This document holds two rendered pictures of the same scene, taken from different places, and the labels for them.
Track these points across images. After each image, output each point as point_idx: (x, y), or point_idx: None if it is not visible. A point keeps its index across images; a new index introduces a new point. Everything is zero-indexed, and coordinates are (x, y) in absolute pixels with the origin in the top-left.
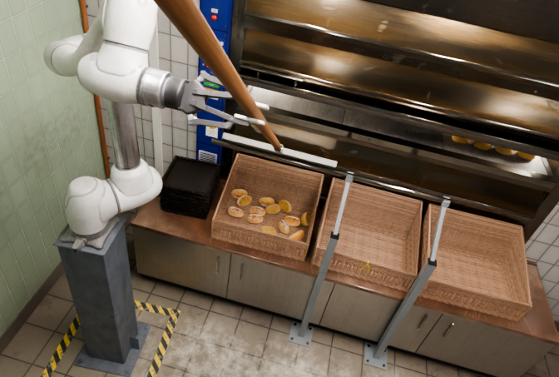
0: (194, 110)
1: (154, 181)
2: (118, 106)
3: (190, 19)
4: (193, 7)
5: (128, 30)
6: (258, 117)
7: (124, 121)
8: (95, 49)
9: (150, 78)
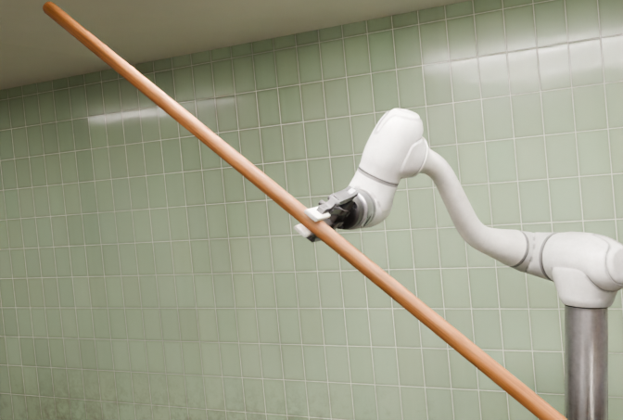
0: None
1: None
2: (566, 339)
3: (101, 57)
4: (100, 52)
5: (362, 153)
6: (308, 227)
7: (569, 366)
8: (445, 206)
9: None
